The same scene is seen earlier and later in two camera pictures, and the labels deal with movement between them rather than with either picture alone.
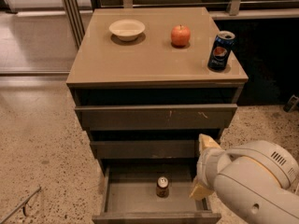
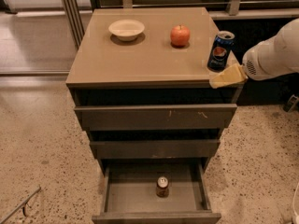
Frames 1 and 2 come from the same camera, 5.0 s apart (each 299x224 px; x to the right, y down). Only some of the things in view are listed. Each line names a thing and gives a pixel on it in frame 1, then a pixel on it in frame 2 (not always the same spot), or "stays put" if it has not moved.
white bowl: (126, 29) stays put
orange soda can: (163, 187) stays put
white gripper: (205, 169) -> (256, 62)
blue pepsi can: (220, 50) stays put
